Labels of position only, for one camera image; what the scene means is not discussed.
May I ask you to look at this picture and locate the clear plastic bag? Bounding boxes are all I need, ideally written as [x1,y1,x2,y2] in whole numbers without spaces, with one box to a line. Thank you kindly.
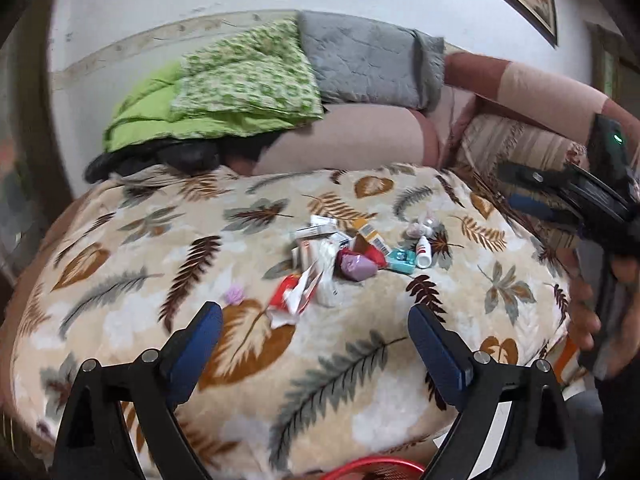
[405,212,440,240]

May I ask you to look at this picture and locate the small white bottle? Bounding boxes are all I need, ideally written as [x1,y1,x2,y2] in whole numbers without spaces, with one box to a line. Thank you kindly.
[416,236,433,269]

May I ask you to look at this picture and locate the teal small box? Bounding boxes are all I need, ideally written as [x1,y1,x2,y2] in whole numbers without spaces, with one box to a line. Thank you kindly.
[385,248,416,275]

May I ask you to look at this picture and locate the orange cardboard box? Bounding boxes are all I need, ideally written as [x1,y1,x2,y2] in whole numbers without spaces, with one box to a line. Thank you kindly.
[352,218,392,256]

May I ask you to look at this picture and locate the dark red foil wrapper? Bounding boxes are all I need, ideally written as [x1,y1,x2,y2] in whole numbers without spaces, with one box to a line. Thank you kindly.
[336,235,387,282]

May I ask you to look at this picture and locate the small pink wrapper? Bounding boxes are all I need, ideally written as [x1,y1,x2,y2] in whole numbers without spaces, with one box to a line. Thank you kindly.
[224,284,245,306]

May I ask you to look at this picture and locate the white plastic bag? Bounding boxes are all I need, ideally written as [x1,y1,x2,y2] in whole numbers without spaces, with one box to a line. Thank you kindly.
[310,238,343,308]

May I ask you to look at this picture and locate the red snack wrapper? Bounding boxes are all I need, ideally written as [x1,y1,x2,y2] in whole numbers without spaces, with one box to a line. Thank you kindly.
[266,266,318,330]

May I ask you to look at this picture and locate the red mesh trash basket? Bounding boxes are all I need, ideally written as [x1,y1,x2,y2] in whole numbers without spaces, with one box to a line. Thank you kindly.
[320,455,425,480]

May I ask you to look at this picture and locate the person's right hand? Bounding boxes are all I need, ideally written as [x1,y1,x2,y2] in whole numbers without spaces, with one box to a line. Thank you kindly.
[566,253,640,378]

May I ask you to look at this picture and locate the pink sofa backrest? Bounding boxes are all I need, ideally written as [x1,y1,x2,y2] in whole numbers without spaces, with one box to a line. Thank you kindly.
[445,51,639,157]

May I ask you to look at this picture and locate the striped sofa back cushion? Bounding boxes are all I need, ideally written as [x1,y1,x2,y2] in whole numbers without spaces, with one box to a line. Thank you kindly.
[451,114,588,249]

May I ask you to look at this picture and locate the pink sofa armrest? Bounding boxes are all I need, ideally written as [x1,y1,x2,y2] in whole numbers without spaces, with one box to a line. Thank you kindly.
[220,104,440,176]

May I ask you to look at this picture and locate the grey quilted pillow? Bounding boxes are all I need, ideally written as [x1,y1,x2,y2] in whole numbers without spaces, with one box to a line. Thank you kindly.
[297,11,445,113]

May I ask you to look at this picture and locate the leaf-pattern fleece blanket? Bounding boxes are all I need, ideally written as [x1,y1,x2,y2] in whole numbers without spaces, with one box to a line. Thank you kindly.
[1,165,567,479]

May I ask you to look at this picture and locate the white tube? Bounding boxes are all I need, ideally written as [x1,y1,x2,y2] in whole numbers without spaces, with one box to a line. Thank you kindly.
[294,223,337,240]

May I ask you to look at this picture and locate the black jacket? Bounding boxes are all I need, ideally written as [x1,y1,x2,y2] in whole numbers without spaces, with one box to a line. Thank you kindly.
[84,130,284,183]

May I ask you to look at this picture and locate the green patterned quilt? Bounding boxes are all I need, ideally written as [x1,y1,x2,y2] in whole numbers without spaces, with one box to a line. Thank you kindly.
[103,18,324,153]

